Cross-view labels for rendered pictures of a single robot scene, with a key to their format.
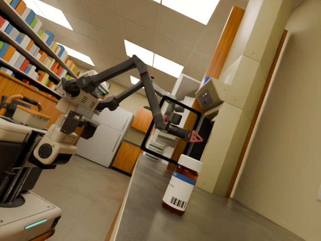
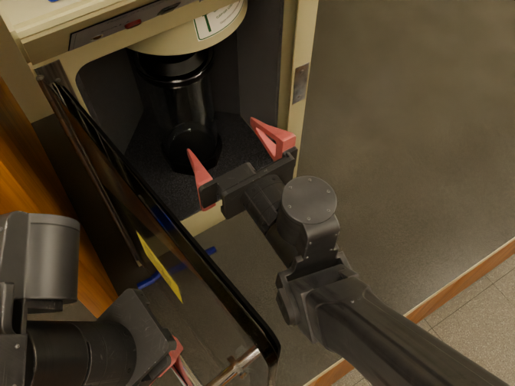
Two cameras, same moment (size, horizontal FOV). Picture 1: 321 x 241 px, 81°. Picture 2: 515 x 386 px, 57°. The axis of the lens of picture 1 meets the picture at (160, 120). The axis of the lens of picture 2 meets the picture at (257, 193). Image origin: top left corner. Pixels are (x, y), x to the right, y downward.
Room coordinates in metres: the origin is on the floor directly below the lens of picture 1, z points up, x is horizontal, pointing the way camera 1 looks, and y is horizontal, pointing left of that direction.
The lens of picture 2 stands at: (1.28, 0.10, 1.69)
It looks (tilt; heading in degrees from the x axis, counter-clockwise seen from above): 59 degrees down; 239
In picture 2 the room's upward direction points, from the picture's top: straight up
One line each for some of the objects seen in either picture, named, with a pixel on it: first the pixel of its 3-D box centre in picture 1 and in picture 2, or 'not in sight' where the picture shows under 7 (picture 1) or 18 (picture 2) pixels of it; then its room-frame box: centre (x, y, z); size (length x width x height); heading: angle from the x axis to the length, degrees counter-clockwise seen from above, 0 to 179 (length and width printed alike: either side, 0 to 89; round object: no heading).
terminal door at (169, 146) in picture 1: (172, 130); (178, 287); (1.26, -0.10, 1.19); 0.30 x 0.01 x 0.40; 99
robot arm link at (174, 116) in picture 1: (169, 121); (309, 250); (1.12, -0.05, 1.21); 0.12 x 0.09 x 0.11; 80
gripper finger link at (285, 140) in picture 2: (194, 137); (260, 148); (1.09, -0.22, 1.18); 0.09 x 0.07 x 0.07; 92
